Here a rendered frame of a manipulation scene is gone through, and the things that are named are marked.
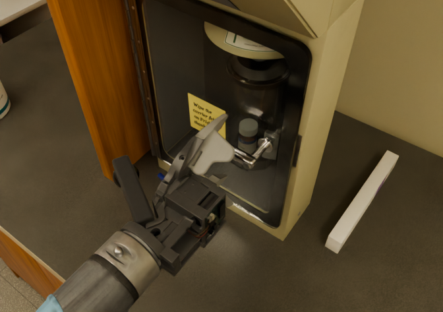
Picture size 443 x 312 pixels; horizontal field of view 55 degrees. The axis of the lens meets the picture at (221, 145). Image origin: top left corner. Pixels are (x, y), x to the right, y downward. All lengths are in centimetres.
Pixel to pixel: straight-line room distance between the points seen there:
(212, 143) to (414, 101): 60
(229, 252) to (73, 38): 47
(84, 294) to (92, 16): 43
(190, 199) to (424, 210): 57
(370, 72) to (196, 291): 62
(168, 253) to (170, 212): 6
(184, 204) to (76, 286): 15
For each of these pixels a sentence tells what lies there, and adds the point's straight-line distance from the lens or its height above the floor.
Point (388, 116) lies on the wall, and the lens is 111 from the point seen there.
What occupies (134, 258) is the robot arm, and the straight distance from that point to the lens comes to 51.
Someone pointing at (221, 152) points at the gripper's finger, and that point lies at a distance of 56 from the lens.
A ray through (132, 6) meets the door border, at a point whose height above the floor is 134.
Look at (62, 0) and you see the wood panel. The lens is 69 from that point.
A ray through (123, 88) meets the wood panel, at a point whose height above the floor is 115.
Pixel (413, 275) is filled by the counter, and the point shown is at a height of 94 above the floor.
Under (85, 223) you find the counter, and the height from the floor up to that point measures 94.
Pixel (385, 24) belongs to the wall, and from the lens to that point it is 99.
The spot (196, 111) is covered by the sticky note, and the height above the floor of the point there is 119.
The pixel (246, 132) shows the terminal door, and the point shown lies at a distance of 66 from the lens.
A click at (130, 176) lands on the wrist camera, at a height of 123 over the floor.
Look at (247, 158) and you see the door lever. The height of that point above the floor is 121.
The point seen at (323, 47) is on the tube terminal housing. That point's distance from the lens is 52.
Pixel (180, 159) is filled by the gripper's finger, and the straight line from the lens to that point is 56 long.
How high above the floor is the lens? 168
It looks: 48 degrees down
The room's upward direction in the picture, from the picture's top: straight up
